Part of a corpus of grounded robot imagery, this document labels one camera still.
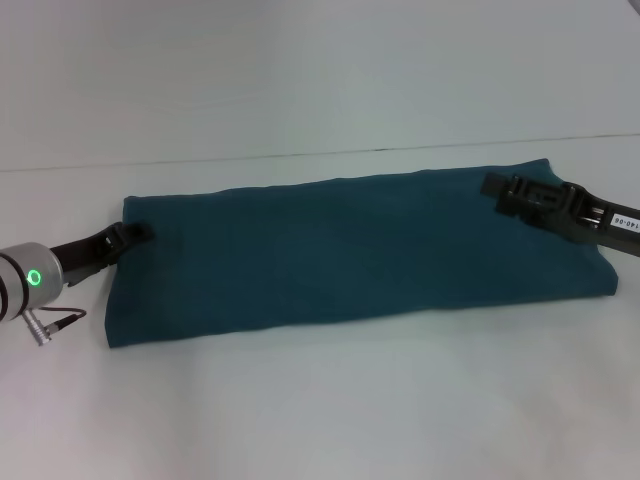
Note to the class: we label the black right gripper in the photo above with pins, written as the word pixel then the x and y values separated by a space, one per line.
pixel 600 220

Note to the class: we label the teal blue printed T-shirt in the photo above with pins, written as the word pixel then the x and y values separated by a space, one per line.
pixel 350 250

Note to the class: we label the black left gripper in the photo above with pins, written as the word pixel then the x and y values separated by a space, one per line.
pixel 85 250

